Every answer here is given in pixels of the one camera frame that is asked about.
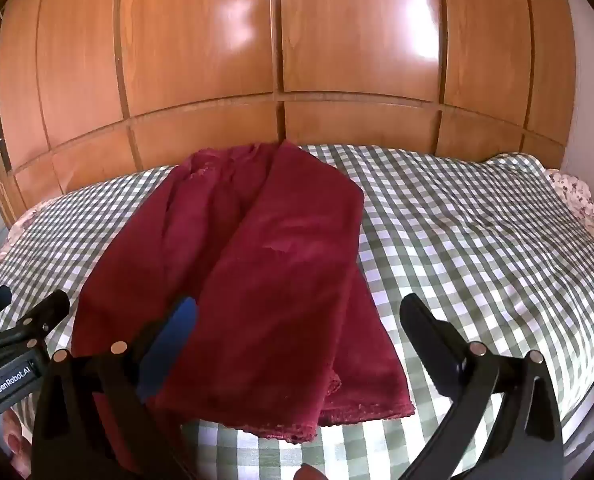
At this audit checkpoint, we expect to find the green checked bedsheet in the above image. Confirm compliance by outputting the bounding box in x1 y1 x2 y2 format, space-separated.
0 142 594 480

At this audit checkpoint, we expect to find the person's left hand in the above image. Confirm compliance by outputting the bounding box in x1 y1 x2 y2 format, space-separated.
0 407 33 478

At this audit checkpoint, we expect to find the wooden wardrobe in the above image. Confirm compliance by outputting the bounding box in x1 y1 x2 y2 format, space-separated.
0 0 578 226

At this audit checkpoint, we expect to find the dark red garment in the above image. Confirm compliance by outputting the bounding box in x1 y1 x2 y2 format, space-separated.
71 140 417 445

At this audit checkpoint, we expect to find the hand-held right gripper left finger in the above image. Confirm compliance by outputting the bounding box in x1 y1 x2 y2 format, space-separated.
30 296 200 480

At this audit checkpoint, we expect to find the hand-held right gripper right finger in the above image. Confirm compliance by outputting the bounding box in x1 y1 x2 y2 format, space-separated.
399 294 565 480

